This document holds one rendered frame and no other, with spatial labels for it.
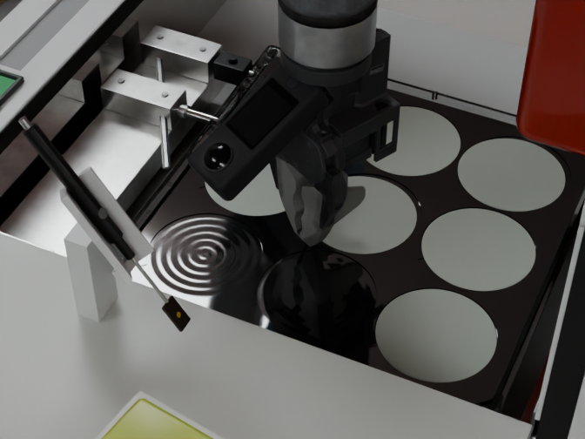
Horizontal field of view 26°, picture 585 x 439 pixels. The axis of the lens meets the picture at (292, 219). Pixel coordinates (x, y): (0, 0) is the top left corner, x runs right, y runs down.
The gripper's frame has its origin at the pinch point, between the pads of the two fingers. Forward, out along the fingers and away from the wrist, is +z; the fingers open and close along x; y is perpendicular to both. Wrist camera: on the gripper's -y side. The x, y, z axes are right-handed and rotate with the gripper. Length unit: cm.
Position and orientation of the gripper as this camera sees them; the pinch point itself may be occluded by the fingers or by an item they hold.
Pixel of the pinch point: (302, 236)
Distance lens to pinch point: 111.2
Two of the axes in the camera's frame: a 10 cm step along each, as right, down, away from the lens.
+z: 0.0, 7.0, 7.1
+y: 7.9, -4.3, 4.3
